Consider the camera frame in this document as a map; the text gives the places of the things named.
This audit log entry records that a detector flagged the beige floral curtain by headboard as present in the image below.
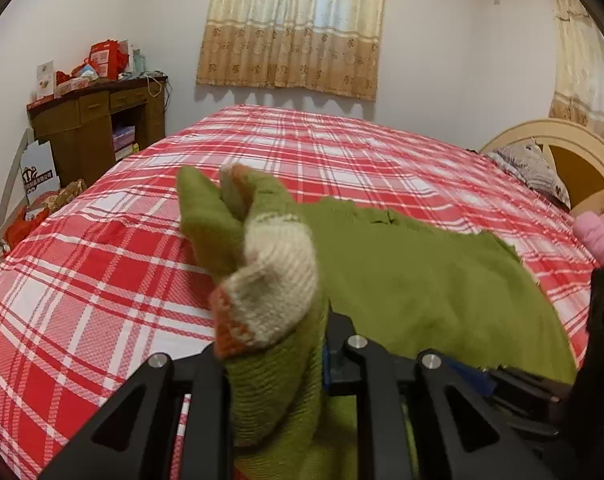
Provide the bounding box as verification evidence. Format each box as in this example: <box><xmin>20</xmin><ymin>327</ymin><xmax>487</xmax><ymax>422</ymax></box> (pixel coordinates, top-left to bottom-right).
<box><xmin>544</xmin><ymin>0</ymin><xmax>604</xmax><ymax>146</ymax></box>

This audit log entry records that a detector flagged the red plaid bed sheet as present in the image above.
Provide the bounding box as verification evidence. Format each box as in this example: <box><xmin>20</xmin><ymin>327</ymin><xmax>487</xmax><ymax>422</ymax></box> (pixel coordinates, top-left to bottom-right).
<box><xmin>0</xmin><ymin>104</ymin><xmax>603</xmax><ymax>466</ymax></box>

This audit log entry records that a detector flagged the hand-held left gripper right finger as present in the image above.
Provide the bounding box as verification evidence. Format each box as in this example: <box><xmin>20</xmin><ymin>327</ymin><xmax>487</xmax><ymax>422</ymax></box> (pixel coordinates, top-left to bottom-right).
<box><xmin>323</xmin><ymin>312</ymin><xmax>558</xmax><ymax>480</ymax></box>

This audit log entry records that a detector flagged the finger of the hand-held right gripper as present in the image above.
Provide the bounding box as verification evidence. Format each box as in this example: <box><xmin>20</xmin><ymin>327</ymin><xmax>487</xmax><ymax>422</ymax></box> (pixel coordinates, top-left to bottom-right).
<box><xmin>451</xmin><ymin>361</ymin><xmax>578</xmax><ymax>413</ymax></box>

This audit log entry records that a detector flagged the green orange cream striped sweater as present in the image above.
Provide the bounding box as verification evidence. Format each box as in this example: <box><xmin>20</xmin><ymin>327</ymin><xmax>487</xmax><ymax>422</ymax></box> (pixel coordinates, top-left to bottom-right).
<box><xmin>176</xmin><ymin>162</ymin><xmax>578</xmax><ymax>480</ymax></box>

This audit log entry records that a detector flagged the floral patterned cloth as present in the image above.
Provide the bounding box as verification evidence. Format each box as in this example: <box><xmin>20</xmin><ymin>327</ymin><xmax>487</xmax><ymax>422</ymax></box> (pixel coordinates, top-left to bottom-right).
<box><xmin>29</xmin><ymin>179</ymin><xmax>87</xmax><ymax>211</ymax></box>

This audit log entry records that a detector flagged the red plastic bag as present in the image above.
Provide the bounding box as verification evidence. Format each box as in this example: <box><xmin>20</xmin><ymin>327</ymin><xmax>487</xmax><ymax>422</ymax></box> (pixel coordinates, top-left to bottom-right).
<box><xmin>4</xmin><ymin>205</ymin><xmax>50</xmax><ymax>248</ymax></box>

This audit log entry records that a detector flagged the grey patterned pillow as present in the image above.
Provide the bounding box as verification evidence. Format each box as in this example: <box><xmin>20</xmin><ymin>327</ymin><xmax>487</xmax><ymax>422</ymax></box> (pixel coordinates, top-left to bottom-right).
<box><xmin>487</xmin><ymin>142</ymin><xmax>572</xmax><ymax>208</ymax></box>

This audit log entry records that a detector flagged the white cable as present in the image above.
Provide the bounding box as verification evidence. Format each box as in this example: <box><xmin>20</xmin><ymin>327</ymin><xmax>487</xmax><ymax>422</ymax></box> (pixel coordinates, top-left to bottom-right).
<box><xmin>142</xmin><ymin>72</ymin><xmax>170</xmax><ymax>100</ymax></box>

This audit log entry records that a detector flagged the white upright box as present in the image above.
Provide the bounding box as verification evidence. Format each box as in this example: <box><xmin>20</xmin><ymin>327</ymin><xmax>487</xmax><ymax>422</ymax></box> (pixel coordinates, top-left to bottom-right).
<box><xmin>36</xmin><ymin>61</ymin><xmax>56</xmax><ymax>101</ymax></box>

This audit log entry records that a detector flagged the stack of books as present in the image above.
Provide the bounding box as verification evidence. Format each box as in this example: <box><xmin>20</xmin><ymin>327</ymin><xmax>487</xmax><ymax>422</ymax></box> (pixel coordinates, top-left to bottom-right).
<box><xmin>112</xmin><ymin>125</ymin><xmax>140</xmax><ymax>161</ymax></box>

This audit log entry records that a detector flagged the red gift box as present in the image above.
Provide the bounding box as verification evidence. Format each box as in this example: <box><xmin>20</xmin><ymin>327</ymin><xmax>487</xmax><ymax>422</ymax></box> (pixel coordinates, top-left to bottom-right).
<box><xmin>89</xmin><ymin>39</ymin><xmax>132</xmax><ymax>81</ymax></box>

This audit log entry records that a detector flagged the beige floral window curtain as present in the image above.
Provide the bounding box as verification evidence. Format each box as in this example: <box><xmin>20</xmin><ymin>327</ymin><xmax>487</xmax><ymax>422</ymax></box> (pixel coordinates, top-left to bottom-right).
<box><xmin>196</xmin><ymin>0</ymin><xmax>387</xmax><ymax>102</ymax></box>

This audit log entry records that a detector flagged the grey metal frame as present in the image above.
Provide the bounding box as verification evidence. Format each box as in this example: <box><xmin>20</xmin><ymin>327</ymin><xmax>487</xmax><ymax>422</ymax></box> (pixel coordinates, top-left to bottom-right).
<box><xmin>0</xmin><ymin>127</ymin><xmax>35</xmax><ymax>246</ymax></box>

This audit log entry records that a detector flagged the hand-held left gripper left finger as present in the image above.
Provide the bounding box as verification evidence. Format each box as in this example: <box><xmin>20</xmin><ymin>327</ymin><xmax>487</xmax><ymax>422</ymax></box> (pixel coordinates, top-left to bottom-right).
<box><xmin>36</xmin><ymin>344</ymin><xmax>233</xmax><ymax>480</ymax></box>

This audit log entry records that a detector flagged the cream wooden headboard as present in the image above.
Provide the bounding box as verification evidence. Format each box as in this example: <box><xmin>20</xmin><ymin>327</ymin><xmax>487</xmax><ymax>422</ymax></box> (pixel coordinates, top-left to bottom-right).
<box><xmin>481</xmin><ymin>119</ymin><xmax>604</xmax><ymax>211</ymax></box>

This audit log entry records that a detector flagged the brown wooden desk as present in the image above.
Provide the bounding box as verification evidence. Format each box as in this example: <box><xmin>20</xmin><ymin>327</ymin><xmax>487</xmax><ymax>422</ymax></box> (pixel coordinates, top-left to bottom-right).
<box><xmin>26</xmin><ymin>76</ymin><xmax>169</xmax><ymax>188</ymax></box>

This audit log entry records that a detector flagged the pink quilt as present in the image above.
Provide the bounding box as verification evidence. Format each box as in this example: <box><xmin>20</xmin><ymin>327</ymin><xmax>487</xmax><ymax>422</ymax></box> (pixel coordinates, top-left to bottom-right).
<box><xmin>572</xmin><ymin>210</ymin><xmax>604</xmax><ymax>267</ymax></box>

